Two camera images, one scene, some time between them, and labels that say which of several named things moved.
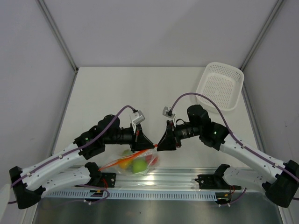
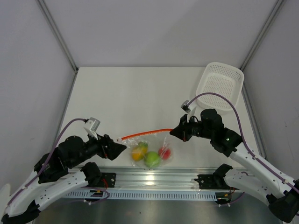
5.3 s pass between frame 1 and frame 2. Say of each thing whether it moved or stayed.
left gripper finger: moved
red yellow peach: moved
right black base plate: stayed
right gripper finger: moved
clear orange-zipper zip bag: moved
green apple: moved
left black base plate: stayed
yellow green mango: moved
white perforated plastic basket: stayed
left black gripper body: moved
